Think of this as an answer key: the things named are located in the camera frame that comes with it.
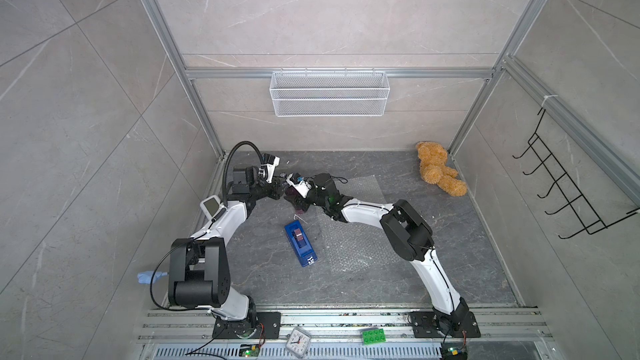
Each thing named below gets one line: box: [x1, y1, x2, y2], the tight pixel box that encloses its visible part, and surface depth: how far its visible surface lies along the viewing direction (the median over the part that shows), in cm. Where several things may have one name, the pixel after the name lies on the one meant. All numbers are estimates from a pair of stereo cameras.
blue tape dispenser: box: [285, 220, 318, 268], surface depth 87 cm
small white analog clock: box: [285, 326, 312, 360], surface depth 70 cm
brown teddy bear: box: [415, 140, 467, 197], surface depth 103 cm
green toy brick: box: [361, 328, 386, 345], surface depth 70 cm
